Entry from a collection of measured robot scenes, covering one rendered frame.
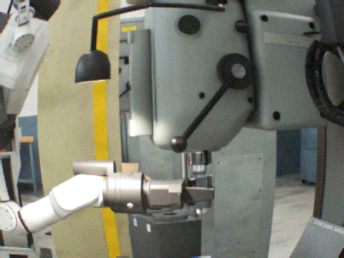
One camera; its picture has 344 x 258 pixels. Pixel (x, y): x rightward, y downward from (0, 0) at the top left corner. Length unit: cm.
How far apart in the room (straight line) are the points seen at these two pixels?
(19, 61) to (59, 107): 152
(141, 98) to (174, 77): 9
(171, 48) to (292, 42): 26
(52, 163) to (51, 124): 18
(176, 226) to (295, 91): 55
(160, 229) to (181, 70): 53
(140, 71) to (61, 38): 176
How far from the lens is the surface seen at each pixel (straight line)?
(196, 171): 141
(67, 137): 310
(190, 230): 174
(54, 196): 143
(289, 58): 135
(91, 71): 125
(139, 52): 137
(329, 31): 117
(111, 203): 141
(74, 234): 316
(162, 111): 132
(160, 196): 139
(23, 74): 158
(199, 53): 131
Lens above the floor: 142
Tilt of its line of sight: 3 degrees down
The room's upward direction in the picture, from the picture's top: 2 degrees counter-clockwise
